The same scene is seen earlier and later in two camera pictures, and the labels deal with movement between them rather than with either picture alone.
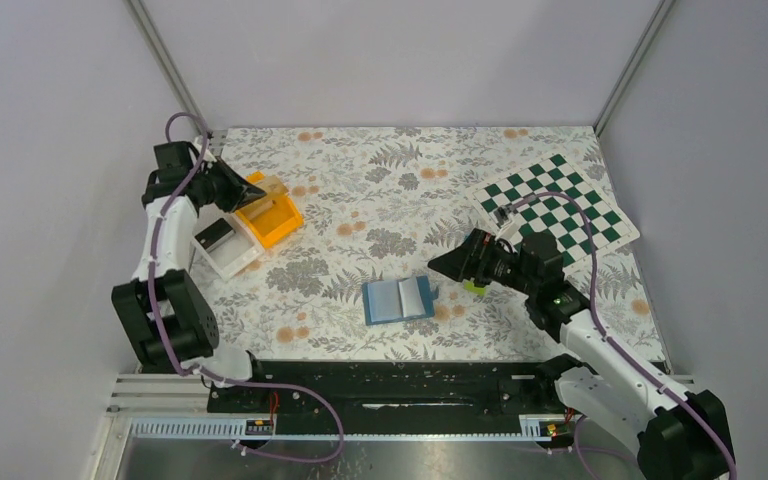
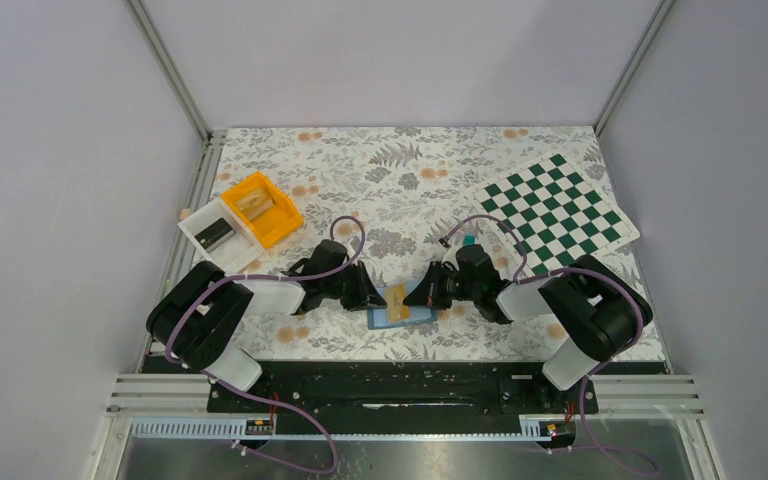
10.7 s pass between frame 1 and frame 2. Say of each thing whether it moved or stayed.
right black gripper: moved
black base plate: stayed
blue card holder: stayed
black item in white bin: stayed
